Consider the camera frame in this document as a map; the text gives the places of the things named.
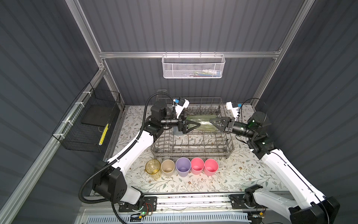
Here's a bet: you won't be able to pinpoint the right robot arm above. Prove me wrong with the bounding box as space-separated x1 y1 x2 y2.
210 112 340 224

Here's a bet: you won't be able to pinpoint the white mesh wall basket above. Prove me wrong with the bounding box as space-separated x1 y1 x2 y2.
161 54 226 79

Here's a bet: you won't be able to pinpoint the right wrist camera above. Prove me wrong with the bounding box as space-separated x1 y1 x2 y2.
226 101 242 118

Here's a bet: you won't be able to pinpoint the purple plastic cup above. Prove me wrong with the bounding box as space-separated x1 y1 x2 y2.
175 157 191 177

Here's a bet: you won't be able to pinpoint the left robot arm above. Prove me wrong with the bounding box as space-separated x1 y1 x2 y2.
78 97 200 207

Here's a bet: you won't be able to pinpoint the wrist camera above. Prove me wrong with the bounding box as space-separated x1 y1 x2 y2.
173 98 189 119
226 101 242 118

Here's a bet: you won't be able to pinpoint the yellow brush in basket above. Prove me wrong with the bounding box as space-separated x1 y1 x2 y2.
98 123 110 146

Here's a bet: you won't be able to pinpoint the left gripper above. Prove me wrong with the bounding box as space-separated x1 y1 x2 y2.
159 110 200 135

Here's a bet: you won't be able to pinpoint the beige plastic cup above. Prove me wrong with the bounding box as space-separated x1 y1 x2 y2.
161 159 175 176

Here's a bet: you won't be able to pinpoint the items in white basket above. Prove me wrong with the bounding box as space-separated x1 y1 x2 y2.
185 70 222 78

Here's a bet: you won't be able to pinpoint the floral table mat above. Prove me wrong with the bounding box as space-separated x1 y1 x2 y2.
100 104 283 194

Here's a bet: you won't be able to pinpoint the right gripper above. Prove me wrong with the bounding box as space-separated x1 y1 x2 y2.
209 118 255 141

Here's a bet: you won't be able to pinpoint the green transparent cup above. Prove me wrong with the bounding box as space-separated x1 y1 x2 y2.
188 115 219 132

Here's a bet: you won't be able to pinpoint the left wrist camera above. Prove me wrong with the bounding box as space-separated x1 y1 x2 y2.
173 98 189 119

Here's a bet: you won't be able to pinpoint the yellow transparent cup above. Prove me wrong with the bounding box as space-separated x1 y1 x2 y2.
145 159 161 180

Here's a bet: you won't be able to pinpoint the aluminium mounting rail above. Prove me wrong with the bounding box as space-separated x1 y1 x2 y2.
79 191 291 213

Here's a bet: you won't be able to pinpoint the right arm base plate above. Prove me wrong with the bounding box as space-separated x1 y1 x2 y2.
228 193 265 209

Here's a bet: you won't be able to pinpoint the pink plastic cup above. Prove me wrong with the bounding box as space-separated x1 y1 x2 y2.
191 158 205 175
204 159 219 176

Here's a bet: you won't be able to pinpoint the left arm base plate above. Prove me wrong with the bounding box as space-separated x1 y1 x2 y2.
118 196 158 212

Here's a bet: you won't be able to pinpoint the black wire wall basket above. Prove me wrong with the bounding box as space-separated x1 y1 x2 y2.
52 85 123 153

